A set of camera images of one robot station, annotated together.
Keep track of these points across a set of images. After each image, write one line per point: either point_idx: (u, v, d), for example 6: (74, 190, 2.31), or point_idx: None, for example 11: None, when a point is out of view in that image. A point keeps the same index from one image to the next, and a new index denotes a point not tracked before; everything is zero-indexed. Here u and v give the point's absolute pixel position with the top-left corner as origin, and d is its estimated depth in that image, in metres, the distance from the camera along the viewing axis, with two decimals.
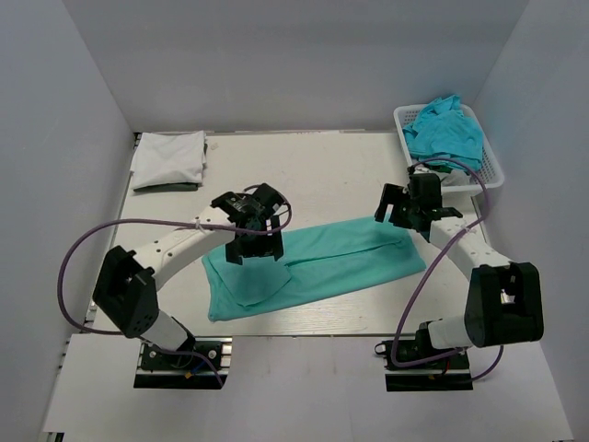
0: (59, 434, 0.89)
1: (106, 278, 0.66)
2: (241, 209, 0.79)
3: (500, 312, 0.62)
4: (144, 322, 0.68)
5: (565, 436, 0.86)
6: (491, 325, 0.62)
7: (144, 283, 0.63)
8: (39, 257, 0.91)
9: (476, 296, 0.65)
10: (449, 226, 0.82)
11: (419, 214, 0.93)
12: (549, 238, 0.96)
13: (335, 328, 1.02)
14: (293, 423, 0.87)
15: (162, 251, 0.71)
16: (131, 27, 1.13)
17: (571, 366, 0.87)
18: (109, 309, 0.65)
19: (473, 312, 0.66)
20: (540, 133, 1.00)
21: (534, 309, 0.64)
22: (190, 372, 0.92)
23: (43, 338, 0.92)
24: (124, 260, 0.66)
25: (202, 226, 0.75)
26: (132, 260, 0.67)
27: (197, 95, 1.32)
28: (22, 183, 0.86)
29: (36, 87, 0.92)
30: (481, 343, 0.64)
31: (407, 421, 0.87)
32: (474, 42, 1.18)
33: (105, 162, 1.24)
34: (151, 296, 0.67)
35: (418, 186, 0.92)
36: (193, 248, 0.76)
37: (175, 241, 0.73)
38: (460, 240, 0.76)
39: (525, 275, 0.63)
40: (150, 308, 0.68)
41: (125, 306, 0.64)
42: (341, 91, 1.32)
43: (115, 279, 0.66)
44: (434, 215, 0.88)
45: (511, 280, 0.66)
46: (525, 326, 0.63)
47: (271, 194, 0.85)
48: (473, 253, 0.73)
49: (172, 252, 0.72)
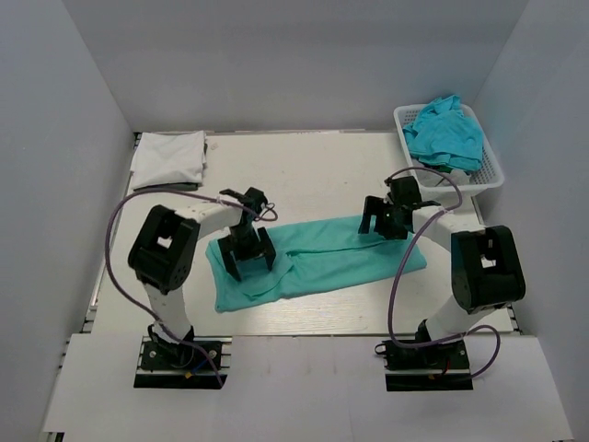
0: (59, 434, 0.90)
1: (146, 234, 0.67)
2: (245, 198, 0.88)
3: (481, 273, 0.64)
4: (181, 275, 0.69)
5: (565, 436, 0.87)
6: (475, 285, 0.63)
7: (190, 228, 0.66)
8: (39, 257, 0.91)
9: (457, 261, 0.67)
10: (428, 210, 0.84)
11: (400, 210, 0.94)
12: (549, 238, 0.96)
13: (335, 328, 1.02)
14: (292, 422, 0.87)
15: (196, 212, 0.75)
16: (131, 27, 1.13)
17: (571, 366, 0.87)
18: (148, 263, 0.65)
19: (458, 280, 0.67)
20: (540, 133, 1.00)
21: (514, 266, 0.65)
22: (190, 372, 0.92)
23: (43, 337, 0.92)
24: (166, 215, 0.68)
25: (224, 201, 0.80)
26: (173, 216, 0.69)
27: (197, 94, 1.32)
28: (22, 183, 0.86)
29: (35, 87, 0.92)
30: (469, 306, 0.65)
31: (408, 421, 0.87)
32: (474, 42, 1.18)
33: (105, 162, 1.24)
34: (190, 249, 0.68)
35: (398, 188, 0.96)
36: (216, 218, 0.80)
37: (205, 206, 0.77)
38: (440, 216, 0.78)
39: (500, 235, 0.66)
40: (188, 261, 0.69)
41: (171, 253, 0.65)
42: (341, 90, 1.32)
43: (155, 235, 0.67)
44: (414, 206, 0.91)
45: (489, 244, 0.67)
46: (509, 284, 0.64)
47: (260, 193, 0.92)
48: (452, 224, 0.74)
49: (205, 213, 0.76)
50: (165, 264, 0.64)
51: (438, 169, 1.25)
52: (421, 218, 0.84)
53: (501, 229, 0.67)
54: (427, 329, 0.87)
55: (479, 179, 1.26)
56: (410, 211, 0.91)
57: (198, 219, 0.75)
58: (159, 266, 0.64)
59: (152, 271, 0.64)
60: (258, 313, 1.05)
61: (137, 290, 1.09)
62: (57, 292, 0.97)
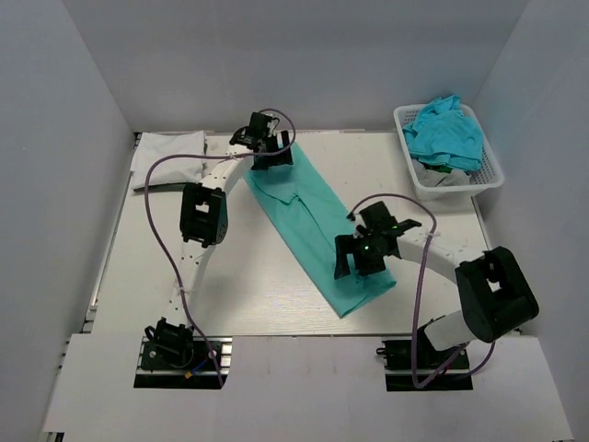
0: (59, 434, 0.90)
1: (187, 207, 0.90)
2: (250, 140, 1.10)
3: (494, 301, 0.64)
4: (222, 231, 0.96)
5: (565, 436, 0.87)
6: (492, 316, 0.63)
7: (219, 197, 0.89)
8: (39, 257, 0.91)
9: (468, 295, 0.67)
10: (415, 236, 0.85)
11: (384, 238, 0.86)
12: (549, 238, 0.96)
13: (335, 328, 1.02)
14: (292, 422, 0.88)
15: (219, 178, 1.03)
16: (130, 27, 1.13)
17: (571, 366, 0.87)
18: (198, 227, 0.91)
19: (473, 313, 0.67)
20: (540, 133, 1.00)
21: (523, 286, 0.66)
22: (190, 372, 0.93)
23: (43, 338, 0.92)
24: (196, 191, 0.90)
25: (236, 156, 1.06)
26: (201, 189, 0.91)
27: (197, 94, 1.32)
28: (21, 183, 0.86)
29: (34, 87, 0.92)
30: (490, 337, 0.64)
31: (407, 421, 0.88)
32: (475, 41, 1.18)
33: (106, 162, 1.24)
34: (223, 210, 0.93)
35: (372, 215, 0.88)
36: (236, 173, 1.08)
37: (223, 169, 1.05)
38: (432, 245, 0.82)
39: (502, 260, 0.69)
40: (224, 218, 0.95)
41: (211, 217, 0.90)
42: (341, 90, 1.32)
43: (193, 206, 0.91)
44: (395, 231, 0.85)
45: (490, 268, 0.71)
46: (522, 303, 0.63)
47: (261, 121, 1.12)
48: (449, 253, 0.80)
49: (225, 175, 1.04)
50: (210, 226, 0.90)
51: (438, 169, 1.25)
52: (411, 247, 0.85)
53: (500, 253, 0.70)
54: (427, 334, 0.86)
55: (479, 179, 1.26)
56: (394, 236, 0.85)
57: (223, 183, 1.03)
58: (207, 228, 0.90)
59: (202, 232, 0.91)
60: (258, 313, 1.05)
61: (136, 290, 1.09)
62: (57, 292, 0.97)
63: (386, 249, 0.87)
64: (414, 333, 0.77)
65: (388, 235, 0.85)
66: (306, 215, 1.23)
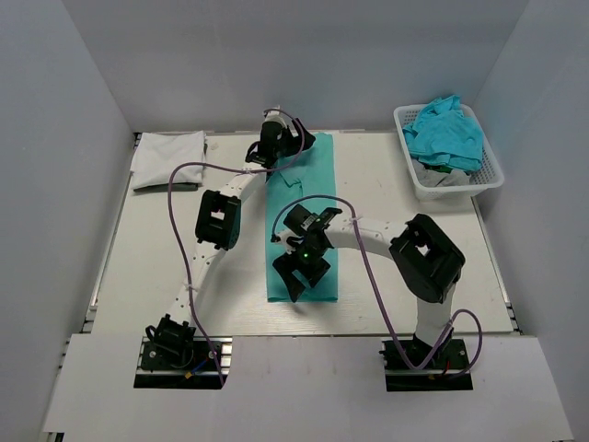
0: (59, 434, 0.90)
1: (203, 212, 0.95)
2: (264, 159, 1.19)
3: (430, 265, 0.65)
4: (233, 238, 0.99)
5: (565, 436, 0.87)
6: (432, 277, 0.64)
7: (236, 204, 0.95)
8: (39, 256, 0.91)
9: (406, 266, 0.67)
10: (341, 225, 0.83)
11: (311, 235, 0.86)
12: (549, 238, 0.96)
13: (335, 328, 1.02)
14: (291, 422, 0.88)
15: (235, 188, 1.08)
16: (130, 27, 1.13)
17: (571, 366, 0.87)
18: (211, 232, 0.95)
19: (414, 282, 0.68)
20: (540, 133, 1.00)
21: (446, 244, 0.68)
22: (190, 372, 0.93)
23: (43, 337, 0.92)
24: (213, 197, 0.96)
25: (251, 172, 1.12)
26: (218, 196, 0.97)
27: (197, 94, 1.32)
28: (22, 183, 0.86)
29: (34, 87, 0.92)
30: (436, 298, 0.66)
31: (406, 422, 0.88)
32: (475, 41, 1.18)
33: (106, 162, 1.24)
34: (238, 217, 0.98)
35: (294, 220, 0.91)
36: (249, 186, 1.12)
37: (239, 180, 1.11)
38: (361, 229, 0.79)
39: (423, 224, 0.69)
40: (236, 227, 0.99)
41: (225, 224, 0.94)
42: (341, 90, 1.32)
43: (210, 212, 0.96)
44: (318, 222, 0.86)
45: (416, 236, 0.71)
46: (451, 259, 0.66)
47: (271, 133, 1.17)
48: (377, 234, 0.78)
49: (241, 186, 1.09)
50: (223, 231, 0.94)
51: (438, 169, 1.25)
52: (340, 234, 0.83)
53: (419, 219, 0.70)
54: (421, 338, 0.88)
55: (479, 179, 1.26)
56: (321, 228, 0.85)
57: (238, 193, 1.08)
58: (219, 233, 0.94)
59: (216, 237, 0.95)
60: (257, 313, 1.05)
61: (136, 290, 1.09)
62: (57, 291, 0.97)
63: (318, 242, 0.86)
64: (392, 337, 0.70)
65: (314, 227, 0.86)
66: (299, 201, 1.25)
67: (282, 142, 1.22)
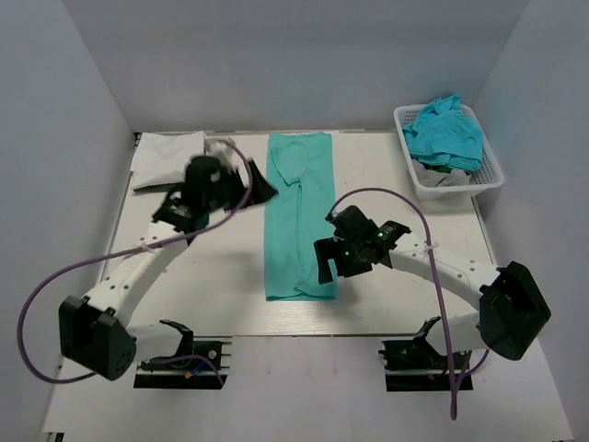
0: (59, 435, 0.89)
1: (68, 332, 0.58)
2: (185, 214, 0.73)
3: (518, 322, 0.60)
4: (125, 359, 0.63)
5: (565, 436, 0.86)
6: (520, 341, 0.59)
7: (109, 328, 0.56)
8: (40, 257, 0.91)
9: (491, 320, 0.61)
10: (411, 250, 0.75)
11: (366, 249, 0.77)
12: (549, 238, 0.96)
13: (334, 328, 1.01)
14: (291, 422, 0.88)
15: (117, 286, 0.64)
16: (130, 27, 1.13)
17: (571, 366, 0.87)
18: (85, 357, 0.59)
19: (493, 333, 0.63)
20: (540, 133, 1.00)
21: (540, 302, 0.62)
22: (190, 372, 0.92)
23: (43, 338, 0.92)
24: (78, 311, 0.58)
25: (150, 247, 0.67)
26: (86, 308, 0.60)
27: (197, 95, 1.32)
28: (22, 183, 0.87)
29: (34, 87, 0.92)
30: (514, 356, 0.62)
31: (407, 421, 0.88)
32: (474, 42, 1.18)
33: (106, 162, 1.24)
34: (121, 340, 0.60)
35: (346, 226, 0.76)
36: (151, 272, 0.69)
37: (126, 273, 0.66)
38: (437, 262, 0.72)
39: (517, 273, 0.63)
40: (126, 346, 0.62)
41: (99, 353, 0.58)
42: (341, 91, 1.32)
43: (79, 331, 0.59)
44: (383, 240, 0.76)
45: (502, 282, 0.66)
46: (539, 318, 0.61)
47: (203, 165, 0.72)
48: (461, 274, 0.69)
49: (130, 283, 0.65)
50: (103, 360, 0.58)
51: (438, 169, 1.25)
52: (408, 260, 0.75)
53: (512, 266, 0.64)
54: (428, 341, 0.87)
55: (479, 179, 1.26)
56: (384, 247, 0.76)
57: (126, 294, 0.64)
58: (96, 365, 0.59)
59: (92, 367, 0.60)
60: (258, 313, 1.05)
61: None
62: (57, 292, 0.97)
63: (375, 258, 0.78)
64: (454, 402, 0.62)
65: (375, 243, 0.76)
66: (297, 201, 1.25)
67: (219, 191, 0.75)
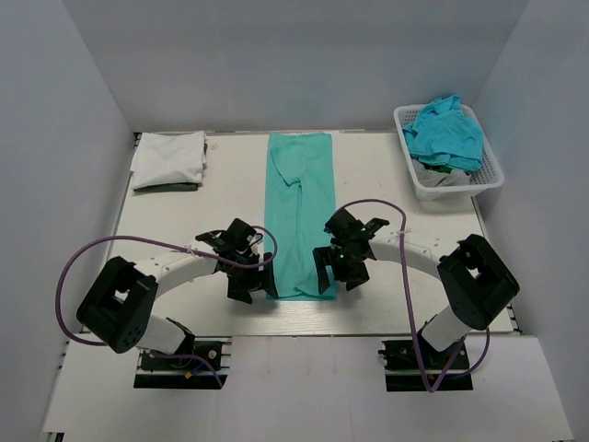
0: (59, 434, 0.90)
1: (101, 285, 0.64)
2: (222, 243, 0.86)
3: (479, 290, 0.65)
4: (132, 337, 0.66)
5: (564, 436, 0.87)
6: (481, 306, 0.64)
7: (146, 287, 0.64)
8: (39, 257, 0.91)
9: (453, 287, 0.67)
10: (387, 237, 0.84)
11: (352, 244, 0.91)
12: (550, 238, 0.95)
13: (334, 328, 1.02)
14: (290, 421, 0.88)
15: (160, 265, 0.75)
16: (130, 27, 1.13)
17: (571, 366, 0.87)
18: (97, 320, 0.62)
19: (460, 304, 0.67)
20: (540, 133, 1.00)
21: (503, 271, 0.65)
22: (190, 372, 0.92)
23: (43, 338, 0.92)
24: (123, 269, 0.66)
25: (195, 250, 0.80)
26: (132, 269, 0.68)
27: (197, 95, 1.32)
28: (22, 183, 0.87)
29: (34, 87, 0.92)
30: (483, 326, 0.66)
31: (407, 421, 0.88)
32: (474, 42, 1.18)
33: (106, 162, 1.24)
34: (144, 310, 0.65)
35: (339, 226, 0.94)
36: (183, 270, 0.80)
37: (170, 259, 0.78)
38: (406, 244, 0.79)
39: (477, 246, 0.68)
40: (142, 321, 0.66)
41: (121, 314, 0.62)
42: (341, 91, 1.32)
43: (110, 290, 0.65)
44: (364, 234, 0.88)
45: (467, 255, 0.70)
46: (505, 289, 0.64)
47: (245, 227, 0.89)
48: (425, 250, 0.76)
49: (169, 266, 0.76)
50: (117, 326, 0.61)
51: (438, 169, 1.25)
52: (385, 246, 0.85)
53: (472, 239, 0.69)
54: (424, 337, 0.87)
55: (479, 179, 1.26)
56: (365, 238, 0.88)
57: (162, 273, 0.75)
58: (109, 326, 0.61)
59: (101, 331, 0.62)
60: (258, 313, 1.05)
61: None
62: None
63: (360, 251, 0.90)
64: (421, 368, 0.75)
65: (359, 238, 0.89)
66: (297, 201, 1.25)
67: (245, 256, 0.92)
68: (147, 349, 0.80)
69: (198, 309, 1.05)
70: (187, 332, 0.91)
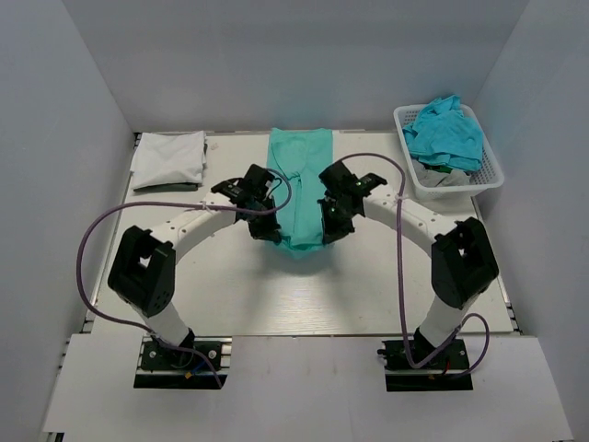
0: (59, 434, 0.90)
1: (124, 257, 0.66)
2: (239, 192, 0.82)
3: (465, 272, 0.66)
4: (163, 298, 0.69)
5: (565, 435, 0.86)
6: (462, 287, 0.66)
7: (164, 254, 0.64)
8: (40, 256, 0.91)
9: (440, 267, 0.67)
10: (384, 199, 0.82)
11: (346, 195, 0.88)
12: (549, 238, 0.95)
13: (335, 328, 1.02)
14: (290, 421, 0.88)
15: (176, 228, 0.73)
16: (130, 28, 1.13)
17: (571, 366, 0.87)
18: (128, 287, 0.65)
19: (441, 282, 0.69)
20: (540, 133, 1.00)
21: (490, 258, 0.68)
22: (190, 372, 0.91)
23: (43, 337, 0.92)
24: (142, 238, 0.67)
25: (210, 207, 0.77)
26: (148, 237, 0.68)
27: (197, 95, 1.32)
28: (22, 184, 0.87)
29: (34, 88, 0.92)
30: (457, 303, 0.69)
31: (406, 420, 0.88)
32: (474, 42, 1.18)
33: (106, 162, 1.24)
34: (169, 272, 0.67)
35: (333, 181, 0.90)
36: (202, 227, 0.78)
37: (187, 219, 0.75)
38: (404, 213, 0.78)
39: (473, 228, 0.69)
40: (168, 284, 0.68)
41: (146, 281, 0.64)
42: (341, 91, 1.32)
43: (133, 259, 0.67)
44: (359, 189, 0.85)
45: (460, 237, 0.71)
46: (484, 274, 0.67)
47: (262, 174, 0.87)
48: (421, 224, 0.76)
49: (187, 228, 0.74)
50: (144, 291, 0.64)
51: (438, 169, 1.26)
52: (379, 208, 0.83)
53: (467, 221, 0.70)
54: (423, 336, 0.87)
55: (479, 179, 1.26)
56: (361, 195, 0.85)
57: (179, 238, 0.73)
58: (138, 292, 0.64)
59: (133, 296, 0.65)
60: (258, 314, 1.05)
61: None
62: (57, 292, 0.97)
63: (351, 205, 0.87)
64: (410, 361, 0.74)
65: (352, 191, 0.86)
66: (296, 193, 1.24)
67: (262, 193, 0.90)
68: (155, 333, 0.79)
69: (197, 311, 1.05)
70: (190, 331, 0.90)
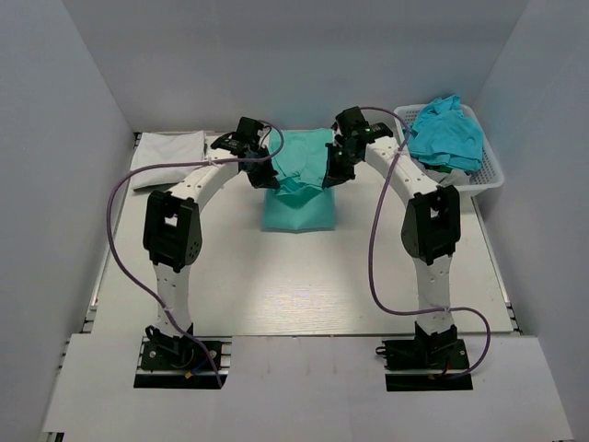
0: (59, 434, 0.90)
1: (152, 219, 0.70)
2: (237, 145, 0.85)
3: (431, 232, 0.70)
4: (196, 248, 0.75)
5: (565, 435, 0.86)
6: (425, 244, 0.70)
7: (190, 210, 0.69)
8: (40, 255, 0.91)
9: (410, 221, 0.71)
10: (384, 150, 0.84)
11: (352, 136, 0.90)
12: (549, 238, 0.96)
13: (335, 328, 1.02)
14: (290, 421, 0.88)
15: (192, 186, 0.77)
16: (130, 28, 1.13)
17: (571, 366, 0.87)
18: (163, 244, 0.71)
19: (409, 232, 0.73)
20: (540, 133, 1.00)
21: (456, 224, 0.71)
22: (190, 372, 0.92)
23: (43, 337, 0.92)
24: (165, 200, 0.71)
25: (215, 162, 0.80)
26: (170, 198, 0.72)
27: (197, 95, 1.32)
28: (22, 184, 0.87)
29: (34, 89, 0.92)
30: (417, 254, 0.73)
31: (406, 419, 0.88)
32: (474, 42, 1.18)
33: (106, 161, 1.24)
34: (198, 223, 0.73)
35: (344, 124, 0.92)
36: (214, 181, 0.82)
37: (198, 176, 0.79)
38: (397, 167, 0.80)
39: (449, 195, 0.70)
40: (198, 234, 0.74)
41: (180, 234, 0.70)
42: (341, 91, 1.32)
43: (160, 218, 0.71)
44: (367, 134, 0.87)
45: (438, 200, 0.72)
46: (447, 237, 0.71)
47: (253, 123, 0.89)
48: (408, 180, 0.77)
49: (202, 184, 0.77)
50: (179, 245, 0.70)
51: (438, 169, 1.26)
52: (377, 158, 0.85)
53: (447, 188, 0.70)
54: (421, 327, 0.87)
55: (479, 178, 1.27)
56: (364, 138, 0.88)
57: (196, 193, 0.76)
58: (174, 247, 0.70)
59: (170, 252, 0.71)
60: (258, 314, 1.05)
61: (135, 291, 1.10)
62: (57, 292, 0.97)
63: (356, 148, 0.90)
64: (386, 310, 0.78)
65: (358, 135, 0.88)
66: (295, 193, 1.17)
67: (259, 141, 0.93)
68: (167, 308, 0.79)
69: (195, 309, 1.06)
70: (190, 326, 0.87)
